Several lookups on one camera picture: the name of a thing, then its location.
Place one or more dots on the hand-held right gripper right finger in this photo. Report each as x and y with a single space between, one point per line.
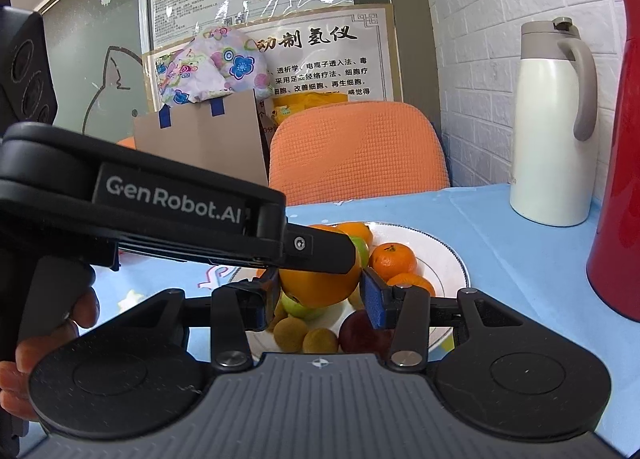
376 304

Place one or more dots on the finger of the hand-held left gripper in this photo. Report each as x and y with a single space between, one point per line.
320 251

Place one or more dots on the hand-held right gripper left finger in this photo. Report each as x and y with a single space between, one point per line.
260 313

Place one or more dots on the small brown kiwi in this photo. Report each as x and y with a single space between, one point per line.
320 341
356 299
290 334

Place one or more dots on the red plum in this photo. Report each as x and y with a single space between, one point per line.
362 334

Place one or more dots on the orange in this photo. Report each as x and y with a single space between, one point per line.
357 231
320 289

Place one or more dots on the green apple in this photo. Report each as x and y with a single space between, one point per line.
300 308
362 251

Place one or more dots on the small tangerine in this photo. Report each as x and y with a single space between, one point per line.
412 284
392 259

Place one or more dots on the white plate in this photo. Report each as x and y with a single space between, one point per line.
445 259

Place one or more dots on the person's left hand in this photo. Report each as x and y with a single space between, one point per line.
40 349

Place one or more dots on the brown cardboard box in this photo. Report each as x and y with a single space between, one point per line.
200 144

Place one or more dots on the orange panel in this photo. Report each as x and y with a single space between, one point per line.
126 143

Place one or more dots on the orange chair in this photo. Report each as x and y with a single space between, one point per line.
355 154

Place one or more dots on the cat outline glass decal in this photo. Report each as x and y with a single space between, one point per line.
110 89

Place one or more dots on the floral cloth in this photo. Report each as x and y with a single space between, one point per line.
215 64

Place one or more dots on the yellow plastic bag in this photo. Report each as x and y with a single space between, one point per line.
305 106

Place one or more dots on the blue printed tablecloth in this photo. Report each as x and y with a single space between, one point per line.
525 264

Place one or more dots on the framed text poster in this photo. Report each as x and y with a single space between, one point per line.
330 59

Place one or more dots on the white thermos jug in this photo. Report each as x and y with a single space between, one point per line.
545 139

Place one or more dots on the red thermos jug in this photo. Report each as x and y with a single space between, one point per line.
622 189

